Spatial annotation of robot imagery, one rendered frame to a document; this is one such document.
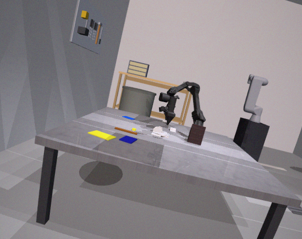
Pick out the yellow flat plate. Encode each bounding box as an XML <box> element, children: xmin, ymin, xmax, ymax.
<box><xmin>88</xmin><ymin>130</ymin><xmax>116</xmax><ymax>140</ymax></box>

